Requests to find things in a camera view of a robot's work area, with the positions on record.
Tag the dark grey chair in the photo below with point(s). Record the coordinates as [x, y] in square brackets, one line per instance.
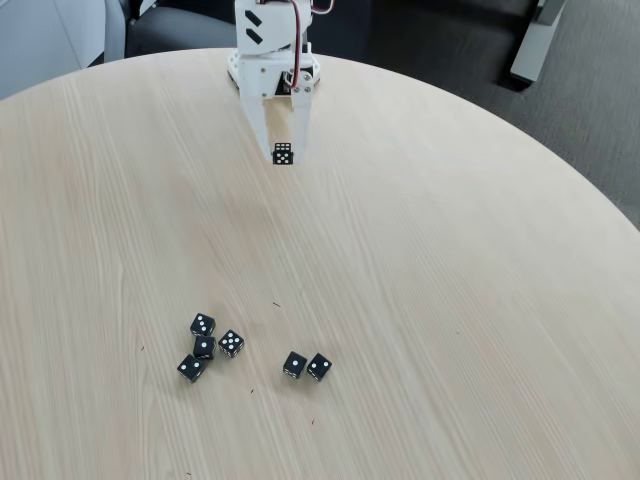
[175, 30]

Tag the black dice showing five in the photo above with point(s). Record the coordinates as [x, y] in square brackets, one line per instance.
[230, 342]

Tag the white cabinet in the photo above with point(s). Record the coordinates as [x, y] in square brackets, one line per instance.
[45, 40]

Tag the black dice showing three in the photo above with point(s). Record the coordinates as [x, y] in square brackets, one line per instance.
[202, 325]

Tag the black dice with white pips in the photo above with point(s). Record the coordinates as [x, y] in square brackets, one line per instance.
[205, 347]

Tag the grey desk leg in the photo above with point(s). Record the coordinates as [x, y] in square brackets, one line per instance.
[535, 45]

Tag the black dice showing two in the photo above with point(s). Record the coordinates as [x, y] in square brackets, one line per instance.
[319, 367]

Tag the black dice showing six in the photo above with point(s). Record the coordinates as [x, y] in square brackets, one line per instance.
[283, 155]

